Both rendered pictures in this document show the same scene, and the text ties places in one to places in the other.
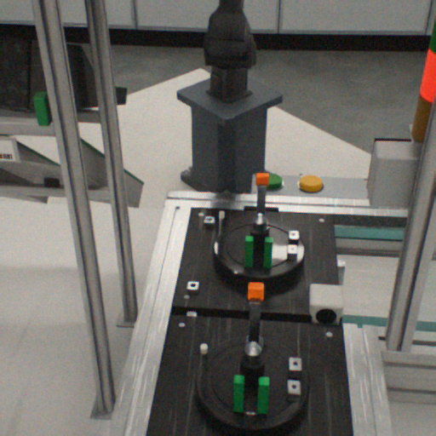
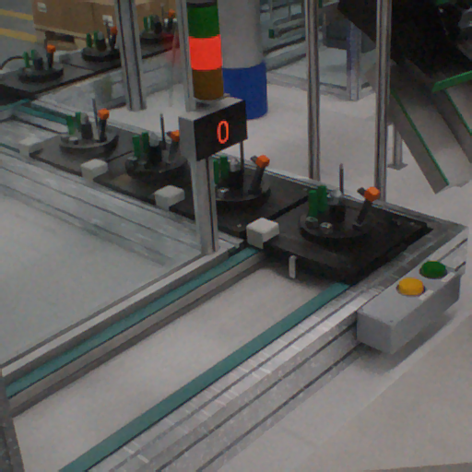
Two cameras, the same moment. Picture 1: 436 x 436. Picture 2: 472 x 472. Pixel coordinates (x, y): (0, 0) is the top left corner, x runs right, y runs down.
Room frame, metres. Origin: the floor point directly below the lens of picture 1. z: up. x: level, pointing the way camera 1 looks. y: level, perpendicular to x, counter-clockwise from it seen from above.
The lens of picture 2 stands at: (1.57, -1.24, 1.70)
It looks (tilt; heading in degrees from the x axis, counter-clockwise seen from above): 28 degrees down; 130
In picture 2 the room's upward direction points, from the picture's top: 4 degrees counter-clockwise
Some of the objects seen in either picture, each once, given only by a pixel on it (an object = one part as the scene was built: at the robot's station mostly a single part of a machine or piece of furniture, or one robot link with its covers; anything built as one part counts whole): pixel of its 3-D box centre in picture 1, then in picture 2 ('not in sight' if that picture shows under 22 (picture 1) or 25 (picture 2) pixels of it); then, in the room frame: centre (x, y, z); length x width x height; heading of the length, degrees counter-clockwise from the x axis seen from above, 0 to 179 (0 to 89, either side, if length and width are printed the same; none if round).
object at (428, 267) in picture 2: (271, 183); (433, 271); (1.04, -0.09, 0.96); 0.04 x 0.04 x 0.02
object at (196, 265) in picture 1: (258, 261); (336, 233); (0.82, -0.06, 0.96); 0.24 x 0.24 x 0.02; 85
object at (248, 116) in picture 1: (228, 139); not in sight; (1.19, -0.02, 0.96); 0.15 x 0.15 x 0.20; 41
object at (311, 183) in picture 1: (310, 185); (410, 288); (1.03, -0.16, 0.96); 0.04 x 0.04 x 0.02
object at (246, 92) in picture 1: (228, 77); not in sight; (1.19, -0.02, 1.09); 0.07 x 0.07 x 0.06; 41
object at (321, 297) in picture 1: (325, 305); (262, 233); (0.72, -0.15, 0.97); 0.05 x 0.05 x 0.04; 85
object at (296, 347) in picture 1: (252, 366); (234, 175); (0.57, -0.04, 1.01); 0.24 x 0.24 x 0.13; 85
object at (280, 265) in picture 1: (258, 251); (336, 224); (0.82, -0.06, 0.98); 0.14 x 0.14 x 0.02
